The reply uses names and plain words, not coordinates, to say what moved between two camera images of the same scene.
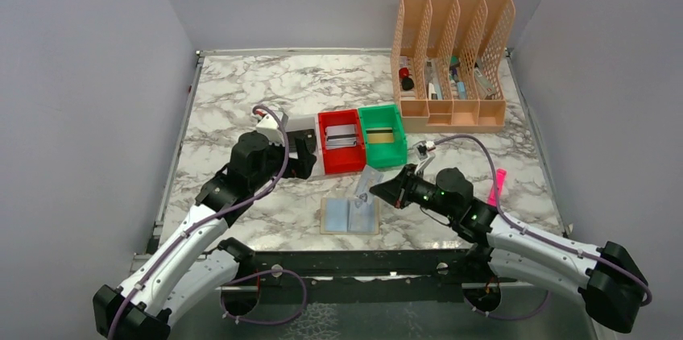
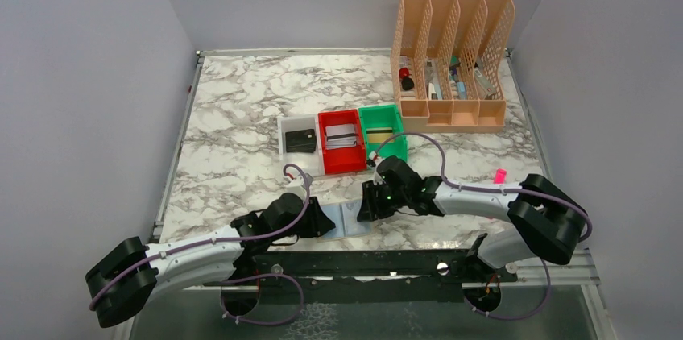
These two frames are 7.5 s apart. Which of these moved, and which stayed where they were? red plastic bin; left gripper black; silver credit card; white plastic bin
Moved: left gripper black
Stayed: white plastic bin; red plastic bin; silver credit card
